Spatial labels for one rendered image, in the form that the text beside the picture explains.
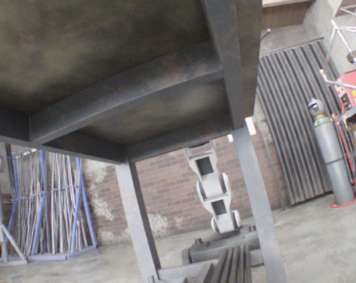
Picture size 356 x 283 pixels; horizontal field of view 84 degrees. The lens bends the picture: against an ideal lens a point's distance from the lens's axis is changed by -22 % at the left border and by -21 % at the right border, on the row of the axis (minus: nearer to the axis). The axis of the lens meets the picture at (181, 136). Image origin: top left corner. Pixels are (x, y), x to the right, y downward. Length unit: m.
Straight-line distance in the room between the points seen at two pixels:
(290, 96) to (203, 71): 2.93
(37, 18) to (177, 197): 3.45
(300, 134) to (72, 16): 3.14
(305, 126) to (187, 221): 2.16
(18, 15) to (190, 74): 0.34
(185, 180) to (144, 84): 3.17
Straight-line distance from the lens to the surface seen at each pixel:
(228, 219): 1.66
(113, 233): 4.21
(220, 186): 1.48
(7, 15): 0.42
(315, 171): 3.28
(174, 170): 3.69
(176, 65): 0.52
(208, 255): 1.52
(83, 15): 0.42
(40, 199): 4.68
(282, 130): 3.23
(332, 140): 2.50
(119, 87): 0.56
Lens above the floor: 0.53
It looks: 14 degrees up
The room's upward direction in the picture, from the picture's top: 14 degrees counter-clockwise
